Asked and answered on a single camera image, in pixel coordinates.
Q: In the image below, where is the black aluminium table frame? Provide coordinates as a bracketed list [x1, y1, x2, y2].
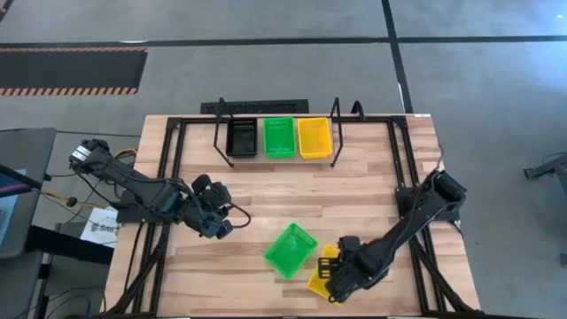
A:
[101, 114, 482, 318]

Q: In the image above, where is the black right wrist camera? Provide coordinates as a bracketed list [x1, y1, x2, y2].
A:
[338, 236, 361, 254]

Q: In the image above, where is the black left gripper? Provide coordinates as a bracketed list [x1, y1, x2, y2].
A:
[183, 194, 235, 241]

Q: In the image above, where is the gray side table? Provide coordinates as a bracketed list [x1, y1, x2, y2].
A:
[0, 127, 58, 261]

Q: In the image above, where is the white printed paper sheet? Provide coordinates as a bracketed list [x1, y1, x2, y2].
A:
[81, 206, 120, 249]

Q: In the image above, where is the yellow plastic slotted basket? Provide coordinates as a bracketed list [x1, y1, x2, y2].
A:
[307, 243, 343, 307]
[296, 116, 334, 160]

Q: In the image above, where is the black perforated floor grate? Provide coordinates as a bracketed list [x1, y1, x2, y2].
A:
[199, 98, 310, 115]

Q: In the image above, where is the black desk beam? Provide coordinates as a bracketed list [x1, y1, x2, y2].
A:
[26, 224, 115, 266]

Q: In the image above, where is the yellow cable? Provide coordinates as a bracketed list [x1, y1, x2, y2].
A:
[42, 148, 138, 209]

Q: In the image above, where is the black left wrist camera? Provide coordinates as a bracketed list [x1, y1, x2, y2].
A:
[211, 181, 232, 206]

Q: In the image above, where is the black hazard striped floor mat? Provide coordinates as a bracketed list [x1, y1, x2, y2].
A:
[0, 47, 149, 97]

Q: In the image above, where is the blue panel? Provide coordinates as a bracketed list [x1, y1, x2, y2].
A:
[0, 168, 27, 247]

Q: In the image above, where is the black metal stand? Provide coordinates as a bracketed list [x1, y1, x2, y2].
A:
[522, 152, 567, 196]

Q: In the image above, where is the green plastic slotted basket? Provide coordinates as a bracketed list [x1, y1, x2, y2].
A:
[263, 222, 319, 280]
[262, 116, 298, 160]

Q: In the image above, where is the black plastic slotted basket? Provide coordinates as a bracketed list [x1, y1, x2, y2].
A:
[224, 116, 260, 160]

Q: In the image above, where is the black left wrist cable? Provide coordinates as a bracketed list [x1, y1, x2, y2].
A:
[220, 201, 252, 230]

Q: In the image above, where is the black metal shelf side frame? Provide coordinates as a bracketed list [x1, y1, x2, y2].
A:
[330, 97, 345, 168]
[212, 97, 236, 168]

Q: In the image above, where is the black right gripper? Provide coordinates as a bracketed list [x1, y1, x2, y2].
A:
[317, 241, 377, 305]

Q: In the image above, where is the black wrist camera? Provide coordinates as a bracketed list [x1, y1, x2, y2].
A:
[338, 236, 361, 254]
[211, 181, 232, 206]

